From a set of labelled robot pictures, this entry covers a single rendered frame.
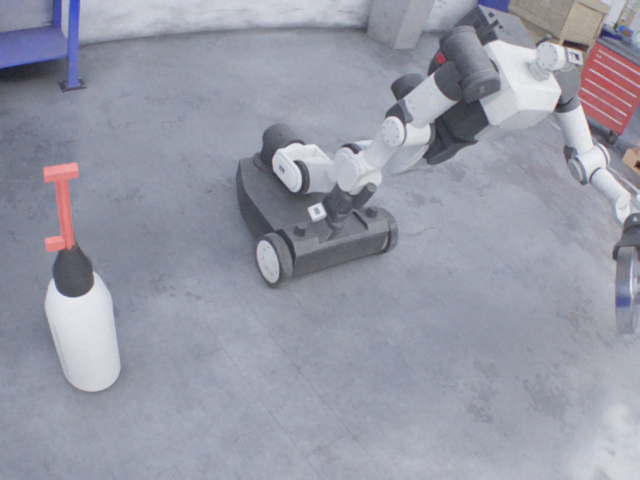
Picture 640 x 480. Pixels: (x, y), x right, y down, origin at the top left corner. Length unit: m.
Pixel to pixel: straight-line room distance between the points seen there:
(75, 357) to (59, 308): 0.19
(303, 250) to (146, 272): 0.61
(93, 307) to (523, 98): 1.20
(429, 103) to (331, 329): 1.00
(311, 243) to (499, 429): 1.02
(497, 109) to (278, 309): 1.11
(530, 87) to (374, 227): 1.06
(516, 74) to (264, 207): 1.21
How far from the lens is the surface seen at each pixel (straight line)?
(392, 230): 2.13
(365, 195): 1.44
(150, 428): 1.57
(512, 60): 1.25
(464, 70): 1.12
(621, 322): 1.11
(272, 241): 1.84
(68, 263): 1.26
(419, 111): 1.22
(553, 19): 5.26
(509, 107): 1.23
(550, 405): 2.14
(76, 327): 1.35
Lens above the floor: 1.42
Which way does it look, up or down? 39 degrees down
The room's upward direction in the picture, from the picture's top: 18 degrees clockwise
